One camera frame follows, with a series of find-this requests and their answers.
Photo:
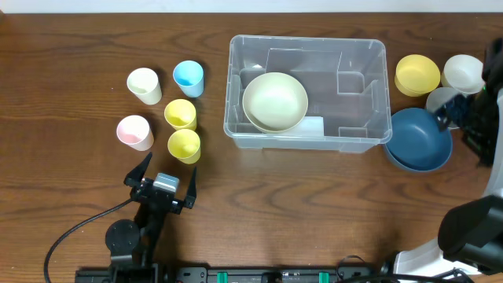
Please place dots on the cream plastic cup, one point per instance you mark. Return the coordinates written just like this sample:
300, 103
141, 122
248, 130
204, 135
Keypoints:
145, 85

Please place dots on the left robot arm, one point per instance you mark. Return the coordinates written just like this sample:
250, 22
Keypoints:
132, 242

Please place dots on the yellow plastic cup lower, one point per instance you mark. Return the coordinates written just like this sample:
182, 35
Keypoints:
185, 145

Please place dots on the small yellow bowl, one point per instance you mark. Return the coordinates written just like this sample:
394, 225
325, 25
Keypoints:
416, 75

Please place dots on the clear plastic storage container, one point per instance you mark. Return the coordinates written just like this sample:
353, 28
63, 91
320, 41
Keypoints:
346, 84

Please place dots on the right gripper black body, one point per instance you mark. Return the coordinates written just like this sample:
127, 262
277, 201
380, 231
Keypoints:
460, 114

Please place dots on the yellow plastic cup upper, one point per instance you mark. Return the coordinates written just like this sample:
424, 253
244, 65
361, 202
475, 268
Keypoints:
181, 114

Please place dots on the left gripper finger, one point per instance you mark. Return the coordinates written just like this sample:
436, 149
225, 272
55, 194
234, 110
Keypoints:
135, 176
190, 197

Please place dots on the large dark blue bowl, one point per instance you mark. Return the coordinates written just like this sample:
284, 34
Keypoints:
417, 144

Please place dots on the small grey bowl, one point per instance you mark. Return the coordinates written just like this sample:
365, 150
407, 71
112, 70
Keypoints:
437, 98

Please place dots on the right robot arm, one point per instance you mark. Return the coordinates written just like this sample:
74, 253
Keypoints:
469, 241

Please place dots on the small white bowl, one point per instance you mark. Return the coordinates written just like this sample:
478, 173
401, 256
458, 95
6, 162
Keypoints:
463, 73

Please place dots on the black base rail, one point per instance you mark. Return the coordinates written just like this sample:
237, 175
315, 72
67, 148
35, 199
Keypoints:
162, 274

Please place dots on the pink plastic cup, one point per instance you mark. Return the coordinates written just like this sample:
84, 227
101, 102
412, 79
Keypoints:
135, 132

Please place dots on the light blue plastic cup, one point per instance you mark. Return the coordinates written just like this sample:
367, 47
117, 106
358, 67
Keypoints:
189, 75

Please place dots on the yellow plastic cup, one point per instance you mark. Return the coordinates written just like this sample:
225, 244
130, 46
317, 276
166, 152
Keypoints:
185, 145
181, 114

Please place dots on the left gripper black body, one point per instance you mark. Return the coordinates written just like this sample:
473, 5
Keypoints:
156, 195

